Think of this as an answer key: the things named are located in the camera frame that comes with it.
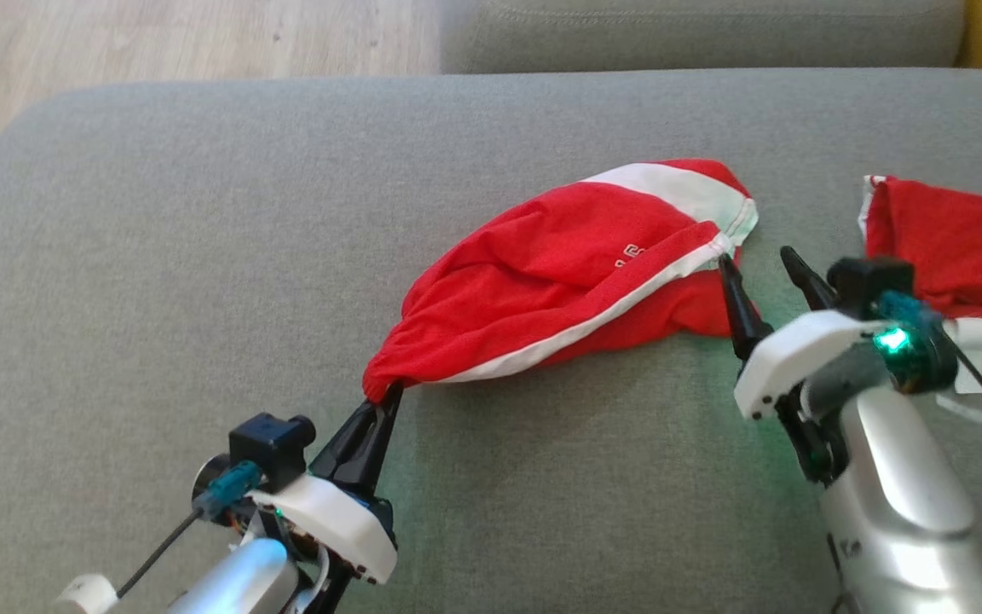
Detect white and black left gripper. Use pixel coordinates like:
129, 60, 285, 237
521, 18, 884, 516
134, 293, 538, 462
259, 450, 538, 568
246, 384, 405, 589

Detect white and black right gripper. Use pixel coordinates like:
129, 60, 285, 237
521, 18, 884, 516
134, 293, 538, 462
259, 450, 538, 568
716, 246, 958, 489

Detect red basketball jersey white sleeves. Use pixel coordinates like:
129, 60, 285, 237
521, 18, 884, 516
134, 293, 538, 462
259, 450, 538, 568
857, 174, 982, 395

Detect red shorts with white stripe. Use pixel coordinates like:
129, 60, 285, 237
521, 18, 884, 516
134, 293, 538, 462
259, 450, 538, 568
361, 158, 760, 404

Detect large grey sofa seat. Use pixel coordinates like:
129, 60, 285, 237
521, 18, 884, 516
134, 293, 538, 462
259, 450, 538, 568
0, 68, 982, 614

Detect grey sofa seat cushion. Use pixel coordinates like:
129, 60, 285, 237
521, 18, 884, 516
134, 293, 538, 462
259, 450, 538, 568
441, 0, 968, 76

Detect left camera cable teal plug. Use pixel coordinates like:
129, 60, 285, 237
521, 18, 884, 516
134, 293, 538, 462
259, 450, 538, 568
114, 460, 263, 600

